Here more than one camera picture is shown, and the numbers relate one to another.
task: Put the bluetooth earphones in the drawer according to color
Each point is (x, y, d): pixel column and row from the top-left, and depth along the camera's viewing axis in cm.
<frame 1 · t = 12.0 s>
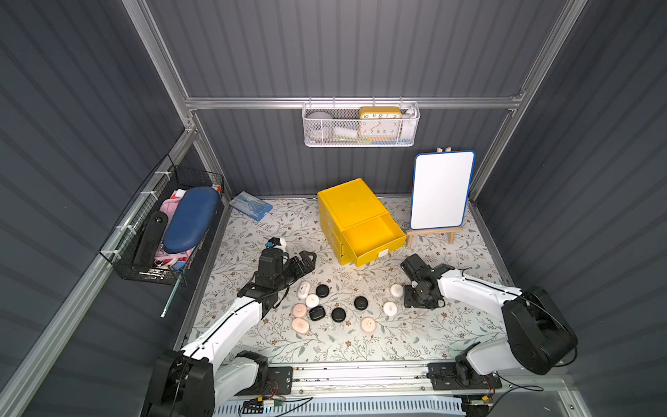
left hand: (308, 260, 84), fingers open
right hand: (416, 300, 88), fingers open
yellow drawer cabinet: (357, 223, 84), point 23 cm above the table
top yellow drawer: (362, 243, 88), point 15 cm above the table
wooden easel: (429, 231, 100), point 9 cm above the table
white oblong earphone case: (303, 289, 91), point 3 cm above the table
white round earphone case: (313, 301, 90), on the table
black round earphone case: (322, 291, 93), on the table
pink earphone case: (299, 310, 86), point 2 cm above the table
black square earphone case: (317, 313, 86), point 2 cm above the table
black oval earphone case: (338, 314, 86), point 2 cm above the table
pink oval earphone case: (300, 325, 83), point 3 cm above the table
black round earphone case 2: (360, 303, 88), point 2 cm above the table
pink round earphone case: (367, 324, 84), point 2 cm above the table
white round earphone case 2: (390, 308, 88), point 2 cm above the table
white round earphone case 3: (397, 290, 91), point 2 cm above the table

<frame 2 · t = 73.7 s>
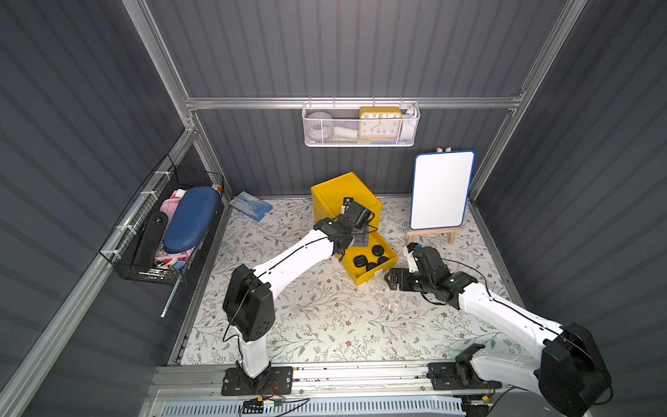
left hand: (355, 233, 84), fingers open
right hand: (401, 275, 85), fingers open
yellow drawer cabinet: (327, 199, 93), point 22 cm above the table
black round earphone case: (371, 266, 98), point 2 cm above the table
black square earphone case: (360, 261, 98), point 3 cm above the table
black round earphone case 2: (381, 260, 99), point 2 cm above the table
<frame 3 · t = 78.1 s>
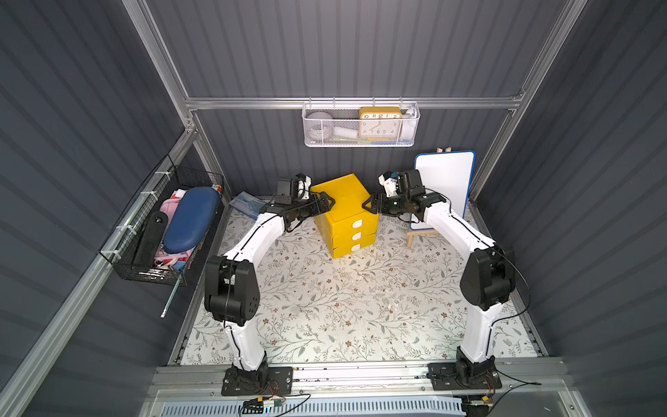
left hand: (330, 204, 89), fingers open
right hand: (375, 203, 90), fingers open
bottom yellow drawer: (369, 241, 104), point 3 cm above the table
middle yellow drawer: (353, 241, 96), point 10 cm above the table
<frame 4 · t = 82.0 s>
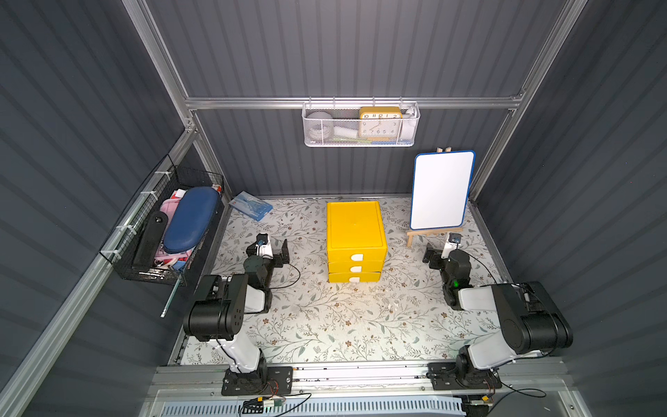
left hand: (274, 240, 91), fingers open
right hand: (449, 245, 92), fingers open
yellow drawer cabinet: (356, 241, 81), point 22 cm above the table
middle yellow drawer: (345, 267, 86), point 12 cm above the table
